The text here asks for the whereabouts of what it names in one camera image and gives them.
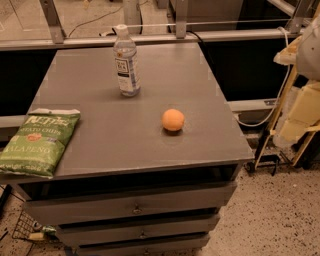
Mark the white cable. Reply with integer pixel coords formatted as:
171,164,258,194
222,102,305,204
234,26,292,128

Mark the grey metal railing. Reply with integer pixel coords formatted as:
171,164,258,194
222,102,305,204
0,0,319,51

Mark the green jalapeno chip bag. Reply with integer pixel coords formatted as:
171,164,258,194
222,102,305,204
0,108,81,178

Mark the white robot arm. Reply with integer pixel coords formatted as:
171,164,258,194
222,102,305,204
274,17,320,143

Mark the black wire basket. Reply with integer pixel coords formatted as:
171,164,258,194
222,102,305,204
12,211,44,240

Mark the grey drawer cabinet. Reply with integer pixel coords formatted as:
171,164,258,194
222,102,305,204
2,43,252,256

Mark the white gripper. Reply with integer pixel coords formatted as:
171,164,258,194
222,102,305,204
273,36,320,143

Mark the orange ball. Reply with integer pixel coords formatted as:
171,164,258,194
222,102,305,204
162,109,185,131

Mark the clear plastic water bottle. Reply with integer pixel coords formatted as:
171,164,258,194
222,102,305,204
113,24,140,97

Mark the yellow folding stand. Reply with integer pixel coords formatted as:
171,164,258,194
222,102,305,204
245,63,320,174

